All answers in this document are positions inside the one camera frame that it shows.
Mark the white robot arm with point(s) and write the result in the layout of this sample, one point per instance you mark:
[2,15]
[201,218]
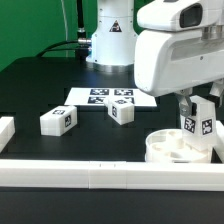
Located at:
[113,43]

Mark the black cable upright connector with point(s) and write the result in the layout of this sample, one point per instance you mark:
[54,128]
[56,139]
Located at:
[81,33]

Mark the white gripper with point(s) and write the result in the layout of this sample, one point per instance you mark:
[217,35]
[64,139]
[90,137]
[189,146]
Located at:
[168,62]

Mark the white paper marker sheet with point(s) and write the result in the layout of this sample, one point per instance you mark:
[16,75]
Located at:
[95,96]

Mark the white U-shaped fence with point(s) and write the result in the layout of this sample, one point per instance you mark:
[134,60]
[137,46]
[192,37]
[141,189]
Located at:
[111,175]

